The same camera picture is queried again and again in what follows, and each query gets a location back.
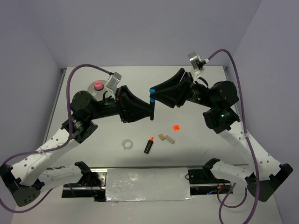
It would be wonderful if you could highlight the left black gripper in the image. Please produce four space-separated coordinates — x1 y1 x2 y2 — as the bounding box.
87 84 153 123

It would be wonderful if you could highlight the clear tape roll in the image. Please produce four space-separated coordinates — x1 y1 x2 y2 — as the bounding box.
122 139 133 150

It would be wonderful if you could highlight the tan small eraser block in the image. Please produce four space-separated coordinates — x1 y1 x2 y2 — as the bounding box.
158 134 165 140

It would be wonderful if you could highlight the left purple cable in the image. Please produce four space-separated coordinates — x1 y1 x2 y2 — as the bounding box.
0 63 113 214

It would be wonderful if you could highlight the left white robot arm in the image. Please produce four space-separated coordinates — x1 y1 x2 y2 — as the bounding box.
0 86 154 207

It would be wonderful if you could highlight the grey flat eraser piece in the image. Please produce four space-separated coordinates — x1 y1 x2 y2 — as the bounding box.
165 135 175 144

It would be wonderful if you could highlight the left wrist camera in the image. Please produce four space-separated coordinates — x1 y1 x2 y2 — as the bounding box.
106 72 122 96

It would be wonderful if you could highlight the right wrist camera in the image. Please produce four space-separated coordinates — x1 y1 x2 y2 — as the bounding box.
188 52 209 81

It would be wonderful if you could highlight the orange highlighter cap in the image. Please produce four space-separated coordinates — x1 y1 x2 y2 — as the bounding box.
173 125 180 131

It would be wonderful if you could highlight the pink marker pack bottle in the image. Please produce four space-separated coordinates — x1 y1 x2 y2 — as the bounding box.
94 81 104 91

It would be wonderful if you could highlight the white round divided organizer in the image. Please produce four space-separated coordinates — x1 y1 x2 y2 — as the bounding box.
87 80 107 101

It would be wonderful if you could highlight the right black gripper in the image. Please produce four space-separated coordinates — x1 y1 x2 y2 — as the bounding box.
149 68 216 108

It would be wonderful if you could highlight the black blue-tip highlighter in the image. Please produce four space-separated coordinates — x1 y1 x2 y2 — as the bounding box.
150 98 155 121

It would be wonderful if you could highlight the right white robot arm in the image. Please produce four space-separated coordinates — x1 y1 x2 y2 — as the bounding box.
150 68 293 202

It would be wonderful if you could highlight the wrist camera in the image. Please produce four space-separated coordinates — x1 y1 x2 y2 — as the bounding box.
188 52 209 81
106 72 122 96

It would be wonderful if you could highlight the black orange-tip highlighter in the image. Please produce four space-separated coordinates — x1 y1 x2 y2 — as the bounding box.
144 136 154 154

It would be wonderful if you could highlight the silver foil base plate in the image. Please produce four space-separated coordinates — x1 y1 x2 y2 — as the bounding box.
61 167 234 203

